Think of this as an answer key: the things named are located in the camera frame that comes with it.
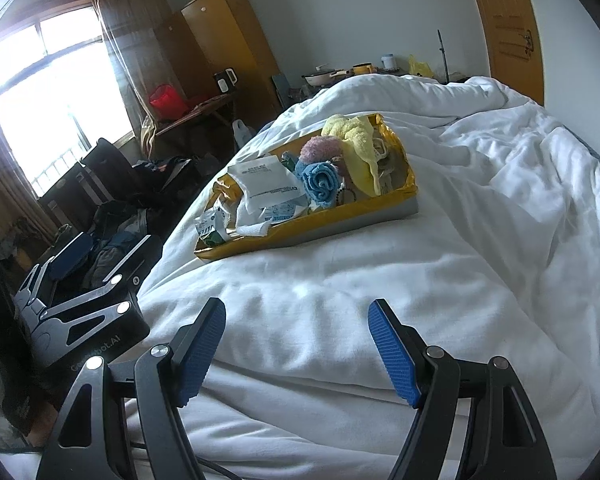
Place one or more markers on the yellow mug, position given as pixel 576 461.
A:
pixel 362 68

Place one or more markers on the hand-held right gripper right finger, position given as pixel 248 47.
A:
pixel 395 355

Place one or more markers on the yellow plastic bag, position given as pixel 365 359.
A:
pixel 420 67

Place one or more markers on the wooden wardrobe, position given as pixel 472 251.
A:
pixel 225 35

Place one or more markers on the wooden door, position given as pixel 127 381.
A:
pixel 505 20

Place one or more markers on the brown curtain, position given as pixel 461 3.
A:
pixel 130 60

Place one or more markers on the red bag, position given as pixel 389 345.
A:
pixel 167 102

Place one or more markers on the wooden side table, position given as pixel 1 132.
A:
pixel 195 112

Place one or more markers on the yellow towel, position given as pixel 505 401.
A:
pixel 355 155

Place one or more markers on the white plastic carrier bag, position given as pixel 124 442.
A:
pixel 242 135

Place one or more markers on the black and white kettle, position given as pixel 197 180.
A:
pixel 225 81

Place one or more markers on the thin black stand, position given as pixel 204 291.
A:
pixel 443 57

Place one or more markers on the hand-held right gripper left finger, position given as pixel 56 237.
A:
pixel 200 360

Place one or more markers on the black suitcase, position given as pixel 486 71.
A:
pixel 100 175

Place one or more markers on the white labelled paper packet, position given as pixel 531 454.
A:
pixel 265 180

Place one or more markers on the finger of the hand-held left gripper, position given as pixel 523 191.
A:
pixel 130 260
pixel 72 257

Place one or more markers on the grey flat panel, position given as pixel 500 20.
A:
pixel 281 91

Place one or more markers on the blue towel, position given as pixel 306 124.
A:
pixel 320 177

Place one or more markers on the white duvet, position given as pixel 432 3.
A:
pixel 430 260

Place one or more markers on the pile of dark clothes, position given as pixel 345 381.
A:
pixel 145 185

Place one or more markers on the pink fluffy towel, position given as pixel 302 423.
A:
pixel 320 147

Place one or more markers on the white cooking pot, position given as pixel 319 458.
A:
pixel 325 77

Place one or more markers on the window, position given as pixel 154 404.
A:
pixel 45 100

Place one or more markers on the cardboard box with yellow tape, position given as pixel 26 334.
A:
pixel 330 222

